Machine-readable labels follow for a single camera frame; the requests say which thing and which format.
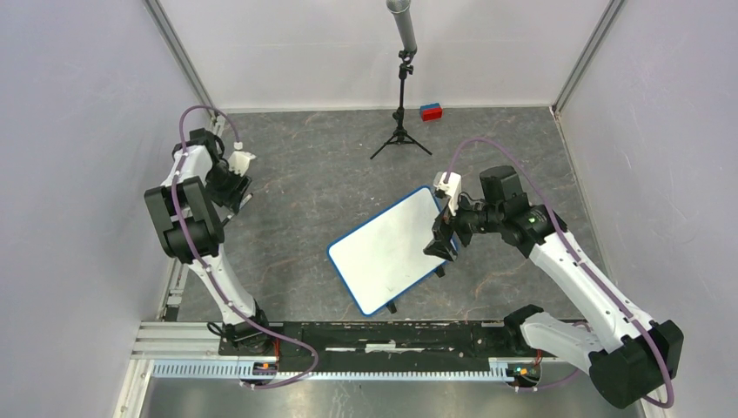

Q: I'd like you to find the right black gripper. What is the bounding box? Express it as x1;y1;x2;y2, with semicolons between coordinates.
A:
423;185;503;261

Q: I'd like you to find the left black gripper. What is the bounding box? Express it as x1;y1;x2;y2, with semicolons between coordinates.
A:
205;163;252;215

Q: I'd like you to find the blue-framed whiteboard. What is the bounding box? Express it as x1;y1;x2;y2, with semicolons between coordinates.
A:
326;185;447;317

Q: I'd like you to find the silver microphone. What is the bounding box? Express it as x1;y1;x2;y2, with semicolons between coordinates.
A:
369;0;433;160

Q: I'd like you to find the black whiteboard marker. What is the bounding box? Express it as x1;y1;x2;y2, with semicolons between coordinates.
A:
221;206;240;226

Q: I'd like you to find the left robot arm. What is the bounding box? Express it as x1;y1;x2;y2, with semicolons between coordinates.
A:
144;128;274;355

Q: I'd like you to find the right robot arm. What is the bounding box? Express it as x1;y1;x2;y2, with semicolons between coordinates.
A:
424;165;684;408

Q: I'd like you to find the red and blue eraser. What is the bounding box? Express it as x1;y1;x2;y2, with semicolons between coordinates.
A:
419;103;443;122

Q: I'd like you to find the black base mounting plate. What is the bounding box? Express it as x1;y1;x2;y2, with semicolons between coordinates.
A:
218;320;547;374

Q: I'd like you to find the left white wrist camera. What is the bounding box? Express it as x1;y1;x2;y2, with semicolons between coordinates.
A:
227;141;257;177

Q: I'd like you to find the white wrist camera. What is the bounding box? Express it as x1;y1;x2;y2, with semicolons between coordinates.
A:
433;172;462;216
227;141;257;177

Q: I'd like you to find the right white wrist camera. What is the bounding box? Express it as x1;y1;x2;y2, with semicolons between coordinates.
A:
433;172;462;216

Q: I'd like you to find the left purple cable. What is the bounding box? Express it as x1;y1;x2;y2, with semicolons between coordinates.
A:
170;105;319;390

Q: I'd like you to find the purple cable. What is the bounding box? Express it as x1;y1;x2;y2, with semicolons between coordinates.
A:
170;105;319;390
442;137;675;409

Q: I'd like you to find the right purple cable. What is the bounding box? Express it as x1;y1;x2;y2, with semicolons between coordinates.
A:
442;137;675;409

